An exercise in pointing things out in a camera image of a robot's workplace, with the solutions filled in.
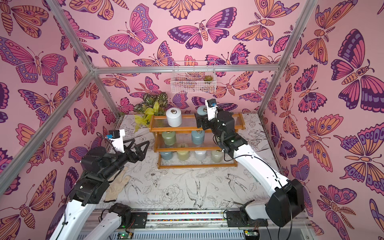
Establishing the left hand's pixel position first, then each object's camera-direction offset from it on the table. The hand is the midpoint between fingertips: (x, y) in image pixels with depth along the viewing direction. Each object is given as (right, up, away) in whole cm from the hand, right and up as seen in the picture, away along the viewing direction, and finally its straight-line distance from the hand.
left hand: (143, 140), depth 66 cm
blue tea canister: (+25, +1, +14) cm, 28 cm away
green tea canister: (+9, 0, +15) cm, 17 cm away
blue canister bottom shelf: (+5, -12, +26) cm, 29 cm away
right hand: (+28, +15, +8) cm, 33 cm away
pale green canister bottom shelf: (+36, -12, +23) cm, 44 cm away
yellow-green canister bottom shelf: (+16, -11, +22) cm, 29 cm away
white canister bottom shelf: (+26, -11, +24) cm, 37 cm away
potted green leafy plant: (-1, +19, +23) cm, 30 cm away
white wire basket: (+22, +38, +30) cm, 53 cm away
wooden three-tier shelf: (+14, -4, +24) cm, 28 cm away
